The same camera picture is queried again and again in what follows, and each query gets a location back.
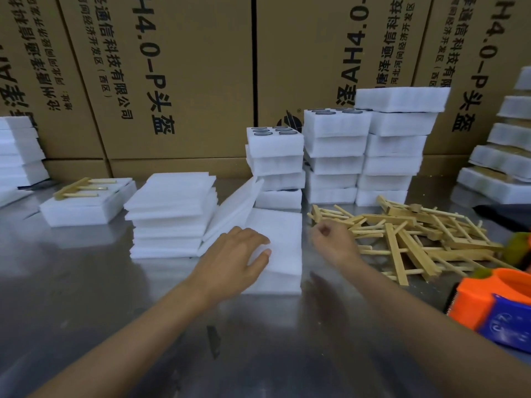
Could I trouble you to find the pile of wooden comb-shaped pieces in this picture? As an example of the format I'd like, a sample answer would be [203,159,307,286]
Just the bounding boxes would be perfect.
[306,195,520,287]

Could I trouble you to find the white foam tray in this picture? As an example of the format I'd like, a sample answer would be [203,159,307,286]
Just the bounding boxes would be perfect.
[39,177,138,228]

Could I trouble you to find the person's right forearm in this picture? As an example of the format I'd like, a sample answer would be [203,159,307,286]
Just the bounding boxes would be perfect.
[340,253,531,398]

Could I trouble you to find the plain low cardboard box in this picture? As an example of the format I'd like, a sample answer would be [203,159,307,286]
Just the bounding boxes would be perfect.
[43,158,112,182]
[109,156,254,180]

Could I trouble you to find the white foam sheet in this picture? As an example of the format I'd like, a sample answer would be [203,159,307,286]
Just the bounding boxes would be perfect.
[197,176,265,258]
[242,208,304,296]

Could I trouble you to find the black object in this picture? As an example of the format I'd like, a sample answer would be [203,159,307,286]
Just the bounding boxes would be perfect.
[473,204,531,233]

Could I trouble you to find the printed cardboard box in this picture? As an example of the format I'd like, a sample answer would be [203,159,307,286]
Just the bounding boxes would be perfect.
[412,0,531,157]
[0,0,105,161]
[56,0,256,161]
[255,0,435,130]

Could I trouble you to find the group of dark oval discs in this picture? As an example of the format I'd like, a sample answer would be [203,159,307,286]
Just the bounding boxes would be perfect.
[310,108,365,116]
[251,126,299,137]

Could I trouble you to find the person's left forearm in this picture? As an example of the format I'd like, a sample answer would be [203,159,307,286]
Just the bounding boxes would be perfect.
[27,274,218,398]

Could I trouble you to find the leaning white foam sheet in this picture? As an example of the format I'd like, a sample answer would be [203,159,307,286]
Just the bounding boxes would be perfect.
[197,176,265,258]

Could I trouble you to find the stack of white foam trays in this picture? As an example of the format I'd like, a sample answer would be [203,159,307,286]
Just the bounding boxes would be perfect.
[245,126,306,213]
[0,115,51,208]
[354,86,451,208]
[302,108,373,205]
[450,65,531,206]

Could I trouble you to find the green and yellow object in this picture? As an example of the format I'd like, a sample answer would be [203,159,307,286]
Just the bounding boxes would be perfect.
[501,231,531,271]

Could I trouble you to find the person's left hand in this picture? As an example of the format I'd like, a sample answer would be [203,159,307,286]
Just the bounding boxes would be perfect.
[195,226,273,305]

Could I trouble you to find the wooden comb-shaped piece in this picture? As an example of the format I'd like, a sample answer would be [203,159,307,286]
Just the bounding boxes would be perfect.
[53,177,118,200]

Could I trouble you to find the orange and blue tape dispenser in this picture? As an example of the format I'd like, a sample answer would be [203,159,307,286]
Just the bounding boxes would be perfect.
[445,267,531,355]

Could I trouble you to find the stack of flat foam sheets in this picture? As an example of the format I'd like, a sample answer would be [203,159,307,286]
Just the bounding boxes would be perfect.
[123,172,219,260]

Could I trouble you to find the person's right hand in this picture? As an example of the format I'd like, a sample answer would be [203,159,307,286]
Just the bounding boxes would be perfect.
[309,219,363,271]

